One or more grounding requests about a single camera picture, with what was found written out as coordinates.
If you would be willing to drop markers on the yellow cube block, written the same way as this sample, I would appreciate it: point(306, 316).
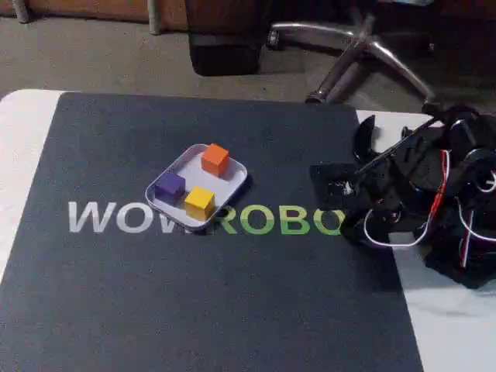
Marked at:
point(199, 203)

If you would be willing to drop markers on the white shallow tray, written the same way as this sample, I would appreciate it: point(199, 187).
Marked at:
point(228, 182)

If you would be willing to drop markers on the black table clamp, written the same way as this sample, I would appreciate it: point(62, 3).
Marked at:
point(362, 139)

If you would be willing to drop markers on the orange cube block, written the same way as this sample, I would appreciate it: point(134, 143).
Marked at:
point(215, 159)

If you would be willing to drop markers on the chrome office chair base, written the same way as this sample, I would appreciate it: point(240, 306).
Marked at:
point(379, 48)

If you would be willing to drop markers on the purple cube block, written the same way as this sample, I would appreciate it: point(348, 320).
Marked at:
point(169, 186)

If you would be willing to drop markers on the dark brown furniture block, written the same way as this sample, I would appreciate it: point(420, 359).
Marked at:
point(224, 38)

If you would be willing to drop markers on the dark mat with WOWROBO print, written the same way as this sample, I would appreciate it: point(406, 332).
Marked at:
point(155, 290)

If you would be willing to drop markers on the grey metal leg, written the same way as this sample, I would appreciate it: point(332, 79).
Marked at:
point(155, 15)
point(22, 9)

